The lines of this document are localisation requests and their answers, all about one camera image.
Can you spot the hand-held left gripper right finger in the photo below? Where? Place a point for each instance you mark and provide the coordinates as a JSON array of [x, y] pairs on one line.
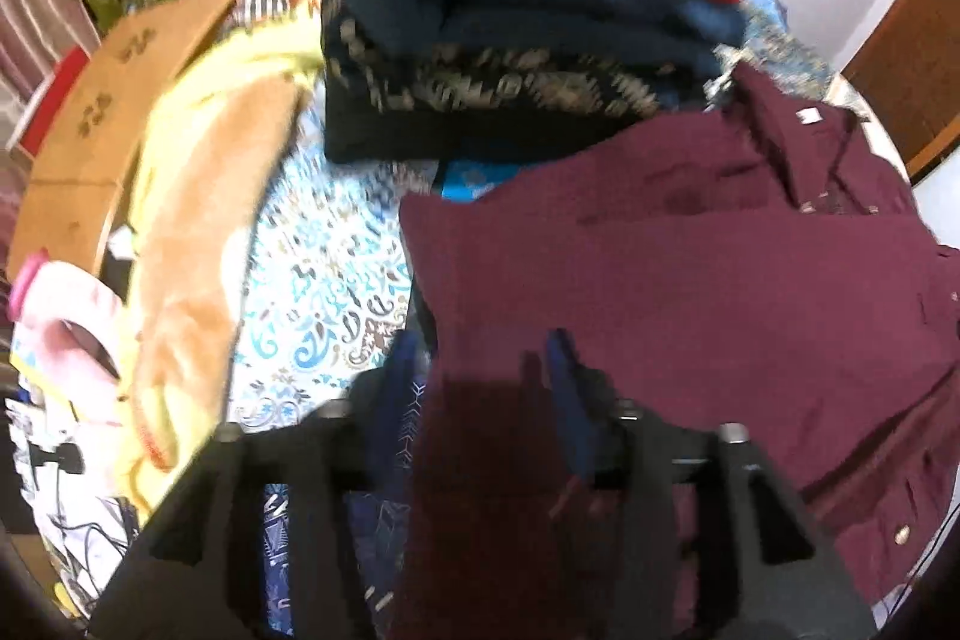
[[566, 381]]

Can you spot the striped curtain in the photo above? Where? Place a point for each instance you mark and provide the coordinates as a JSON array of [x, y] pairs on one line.
[[30, 10]]

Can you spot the brown cardboard box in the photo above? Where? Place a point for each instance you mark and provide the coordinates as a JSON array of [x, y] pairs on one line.
[[97, 108]]

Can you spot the blue patterned bed cover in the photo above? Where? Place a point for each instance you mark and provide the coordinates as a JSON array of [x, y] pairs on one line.
[[322, 280]]

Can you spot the black patterned folded garment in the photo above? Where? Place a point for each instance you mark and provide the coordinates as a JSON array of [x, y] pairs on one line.
[[450, 119]]

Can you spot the red white box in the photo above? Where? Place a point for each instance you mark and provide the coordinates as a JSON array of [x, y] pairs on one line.
[[52, 93]]

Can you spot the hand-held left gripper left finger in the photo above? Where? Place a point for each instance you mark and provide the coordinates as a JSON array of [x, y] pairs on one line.
[[397, 389]]

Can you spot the yellow orange blanket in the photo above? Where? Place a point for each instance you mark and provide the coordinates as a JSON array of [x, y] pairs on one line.
[[195, 235]]

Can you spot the maroon shirt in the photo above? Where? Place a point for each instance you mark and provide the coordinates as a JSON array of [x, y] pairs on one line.
[[675, 272]]

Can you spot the brown wooden door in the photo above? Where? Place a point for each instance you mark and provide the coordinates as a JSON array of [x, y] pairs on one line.
[[915, 63]]

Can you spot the pink cloth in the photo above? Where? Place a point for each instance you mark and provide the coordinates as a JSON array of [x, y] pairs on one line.
[[67, 310]]

